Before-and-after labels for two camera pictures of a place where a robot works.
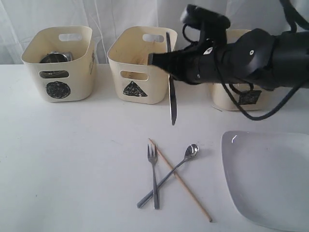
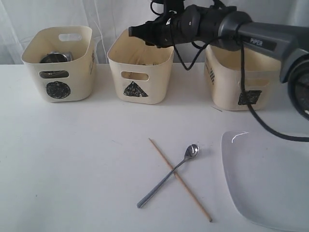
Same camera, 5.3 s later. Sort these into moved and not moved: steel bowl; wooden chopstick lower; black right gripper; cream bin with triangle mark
Moved: black right gripper
Not moved: steel bowl; cream bin with triangle mark; wooden chopstick lower
